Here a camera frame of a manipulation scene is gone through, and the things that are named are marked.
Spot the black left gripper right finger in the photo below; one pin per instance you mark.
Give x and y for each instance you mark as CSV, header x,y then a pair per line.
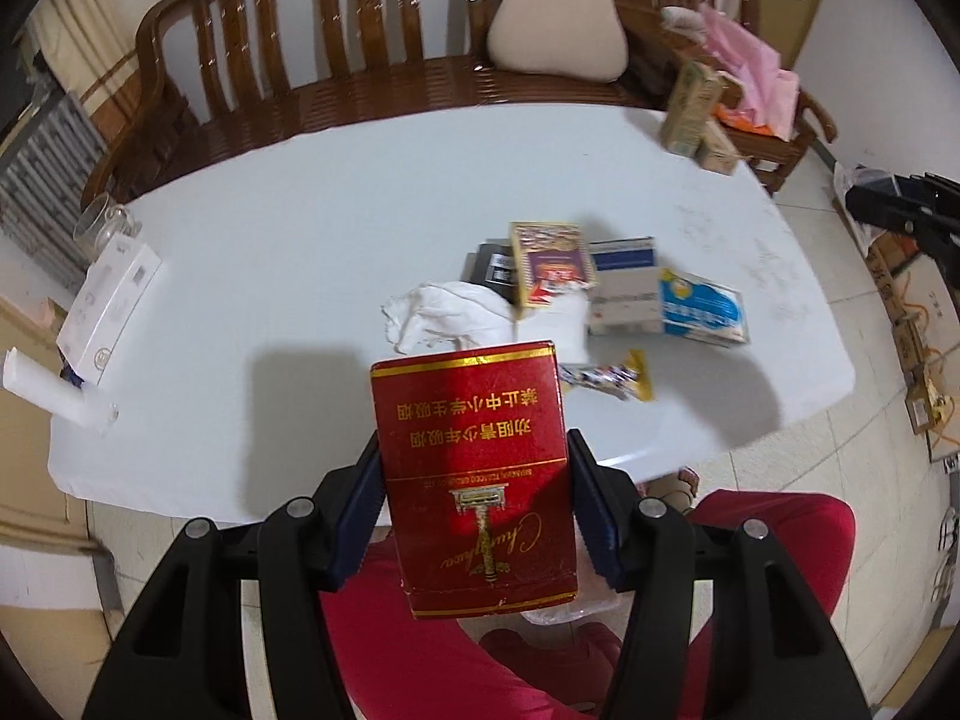
x,y
774,654

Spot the white blue medicine box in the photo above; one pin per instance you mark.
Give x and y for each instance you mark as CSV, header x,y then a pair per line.
x,y
627,295

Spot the red cigarette box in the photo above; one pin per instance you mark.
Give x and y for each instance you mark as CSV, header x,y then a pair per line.
x,y
473,450

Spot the purple gold playing card box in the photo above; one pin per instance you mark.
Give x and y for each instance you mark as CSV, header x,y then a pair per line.
x,y
551,259

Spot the cardboard boxes on floor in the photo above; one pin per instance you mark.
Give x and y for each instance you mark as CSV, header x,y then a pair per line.
x,y
923,311

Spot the wooden armchair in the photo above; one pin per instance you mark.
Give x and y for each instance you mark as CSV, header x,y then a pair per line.
x,y
657,56

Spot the pink plastic bag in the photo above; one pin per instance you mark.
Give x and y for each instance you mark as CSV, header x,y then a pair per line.
x,y
769,92

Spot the small tan carton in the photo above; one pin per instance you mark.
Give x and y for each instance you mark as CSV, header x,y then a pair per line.
x,y
716,152

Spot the person's red trousers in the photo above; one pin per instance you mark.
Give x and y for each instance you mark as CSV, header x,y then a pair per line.
x,y
395,666

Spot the blue cartoon medicine box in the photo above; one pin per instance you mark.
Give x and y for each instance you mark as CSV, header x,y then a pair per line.
x,y
700,310

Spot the green tan upright carton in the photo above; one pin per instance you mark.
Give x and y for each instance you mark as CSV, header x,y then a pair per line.
x,y
695,95

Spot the white paper roll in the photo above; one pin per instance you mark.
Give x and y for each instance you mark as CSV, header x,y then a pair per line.
x,y
85,407

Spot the colourful snack wrapper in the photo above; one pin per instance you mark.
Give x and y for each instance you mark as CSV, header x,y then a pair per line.
x,y
628,380

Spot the white flat box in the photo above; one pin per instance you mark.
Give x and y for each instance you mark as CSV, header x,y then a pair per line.
x,y
113,287

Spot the beige cushion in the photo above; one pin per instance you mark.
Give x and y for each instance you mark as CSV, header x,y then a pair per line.
x,y
580,39

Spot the black small box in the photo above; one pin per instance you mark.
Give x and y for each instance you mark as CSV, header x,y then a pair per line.
x,y
492,266

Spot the crumpled white tissue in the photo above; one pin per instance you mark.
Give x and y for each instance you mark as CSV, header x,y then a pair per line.
x,y
470,316

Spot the glass jar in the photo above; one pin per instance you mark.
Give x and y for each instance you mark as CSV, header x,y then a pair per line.
x,y
101,221

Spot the white radiator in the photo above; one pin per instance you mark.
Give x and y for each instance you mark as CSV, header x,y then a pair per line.
x,y
46,163

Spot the wooden bench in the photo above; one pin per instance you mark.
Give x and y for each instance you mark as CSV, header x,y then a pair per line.
x,y
214,84

